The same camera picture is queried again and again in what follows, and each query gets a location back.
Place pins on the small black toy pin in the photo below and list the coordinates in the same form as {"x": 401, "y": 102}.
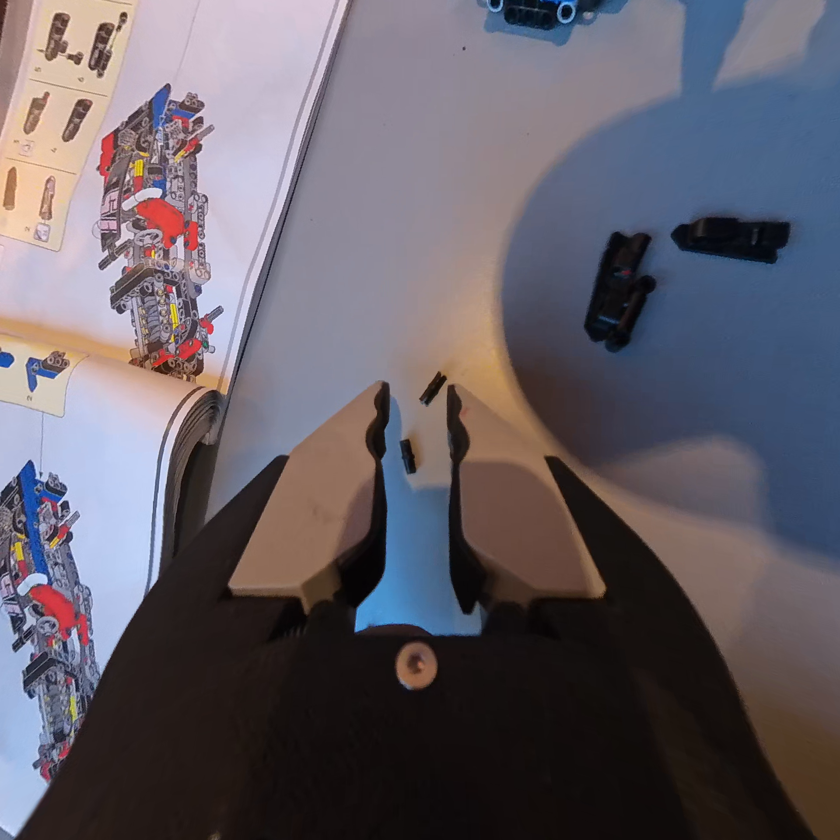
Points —
{"x": 408, "y": 455}
{"x": 433, "y": 388}

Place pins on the small black toy brick assembly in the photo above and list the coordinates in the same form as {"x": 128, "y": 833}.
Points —
{"x": 620, "y": 289}

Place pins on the black toy brick beam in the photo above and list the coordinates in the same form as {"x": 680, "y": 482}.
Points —
{"x": 728, "y": 239}

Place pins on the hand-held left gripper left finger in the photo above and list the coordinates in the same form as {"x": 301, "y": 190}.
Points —
{"x": 315, "y": 512}

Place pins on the toy brick car model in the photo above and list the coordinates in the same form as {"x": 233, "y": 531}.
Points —
{"x": 538, "y": 10}

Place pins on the toy brick instruction booklet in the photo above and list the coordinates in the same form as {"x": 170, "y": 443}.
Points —
{"x": 249, "y": 98}

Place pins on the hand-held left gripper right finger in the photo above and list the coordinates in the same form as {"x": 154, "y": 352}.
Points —
{"x": 525, "y": 518}

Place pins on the grey desk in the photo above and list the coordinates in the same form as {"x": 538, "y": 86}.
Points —
{"x": 426, "y": 197}

